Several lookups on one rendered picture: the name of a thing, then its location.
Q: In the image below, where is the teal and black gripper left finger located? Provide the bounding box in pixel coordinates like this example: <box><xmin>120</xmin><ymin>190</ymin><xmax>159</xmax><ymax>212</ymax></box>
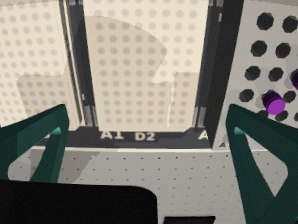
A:
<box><xmin>0</xmin><ymin>104</ymin><xmax>70</xmax><ymax>183</ymax></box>

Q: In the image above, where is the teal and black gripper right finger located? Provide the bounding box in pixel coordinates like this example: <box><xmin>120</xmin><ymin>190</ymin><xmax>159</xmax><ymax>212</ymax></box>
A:
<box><xmin>225</xmin><ymin>104</ymin><xmax>298</xmax><ymax>224</ymax></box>

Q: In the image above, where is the beige well plate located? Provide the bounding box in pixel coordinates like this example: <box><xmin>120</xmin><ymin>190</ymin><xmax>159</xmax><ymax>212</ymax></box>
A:
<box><xmin>83</xmin><ymin>0</ymin><xmax>209</xmax><ymax>132</ymax></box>
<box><xmin>0</xmin><ymin>0</ymin><xmax>87</xmax><ymax>131</ymax></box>

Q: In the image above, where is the grey perforated base plate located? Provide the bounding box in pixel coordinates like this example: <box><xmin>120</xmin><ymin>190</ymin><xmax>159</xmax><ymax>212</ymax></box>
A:
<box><xmin>8</xmin><ymin>149</ymin><xmax>288</xmax><ymax>224</ymax></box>

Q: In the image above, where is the grey tube cooling block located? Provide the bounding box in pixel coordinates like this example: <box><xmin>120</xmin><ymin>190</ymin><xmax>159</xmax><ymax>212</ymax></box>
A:
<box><xmin>203</xmin><ymin>0</ymin><xmax>298</xmax><ymax>151</ymax></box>

